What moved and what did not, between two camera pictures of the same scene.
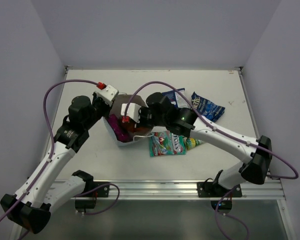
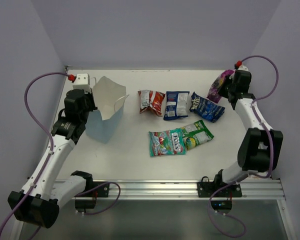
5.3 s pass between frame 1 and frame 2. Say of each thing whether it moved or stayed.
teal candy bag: stayed
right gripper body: moved
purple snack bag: moved
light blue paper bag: moved
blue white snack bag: stayed
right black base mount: stayed
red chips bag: moved
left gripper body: moved
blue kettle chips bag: stayed
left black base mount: stayed
